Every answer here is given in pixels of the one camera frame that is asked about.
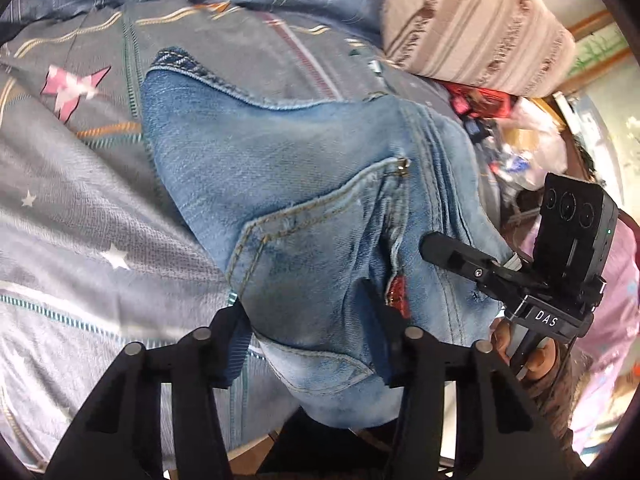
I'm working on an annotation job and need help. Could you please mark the red package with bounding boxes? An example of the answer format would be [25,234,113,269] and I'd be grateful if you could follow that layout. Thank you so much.
[442,82,516,122]

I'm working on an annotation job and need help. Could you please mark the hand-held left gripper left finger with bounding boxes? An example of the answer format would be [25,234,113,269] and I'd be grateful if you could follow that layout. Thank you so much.
[42,302,253,480]

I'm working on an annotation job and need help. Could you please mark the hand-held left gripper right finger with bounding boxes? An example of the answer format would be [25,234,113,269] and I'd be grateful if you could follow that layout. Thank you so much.
[360,280,576,480]

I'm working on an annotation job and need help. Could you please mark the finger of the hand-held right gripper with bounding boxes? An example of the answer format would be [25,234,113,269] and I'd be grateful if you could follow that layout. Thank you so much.
[419,232,532,302]

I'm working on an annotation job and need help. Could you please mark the wooden framed panel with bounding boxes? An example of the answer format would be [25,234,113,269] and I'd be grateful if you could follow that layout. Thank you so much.
[564,9,636,97]

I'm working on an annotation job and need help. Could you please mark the clear plastic bag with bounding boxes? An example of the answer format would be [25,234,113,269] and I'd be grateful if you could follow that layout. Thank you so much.
[460,95,572,196]

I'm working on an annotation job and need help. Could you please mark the grey patterned bed sheet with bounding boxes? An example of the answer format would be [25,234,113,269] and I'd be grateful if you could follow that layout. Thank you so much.
[0,0,501,476]

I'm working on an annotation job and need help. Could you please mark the person's right forearm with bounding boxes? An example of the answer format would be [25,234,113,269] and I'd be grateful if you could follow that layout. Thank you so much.
[525,349,597,467]

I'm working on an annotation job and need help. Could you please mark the striped pink pillow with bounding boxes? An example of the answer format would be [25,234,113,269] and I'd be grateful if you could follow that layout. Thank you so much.
[382,0,577,99]

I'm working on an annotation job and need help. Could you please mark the person's pink patterned clothing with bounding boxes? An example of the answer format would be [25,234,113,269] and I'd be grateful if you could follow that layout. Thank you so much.
[570,210,640,461]

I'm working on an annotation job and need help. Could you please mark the blue denim pants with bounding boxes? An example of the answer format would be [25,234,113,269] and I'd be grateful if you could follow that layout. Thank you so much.
[141,47,516,428]

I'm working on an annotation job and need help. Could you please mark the person's right hand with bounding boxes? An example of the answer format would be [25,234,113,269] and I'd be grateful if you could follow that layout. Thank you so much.
[491,319,560,387]

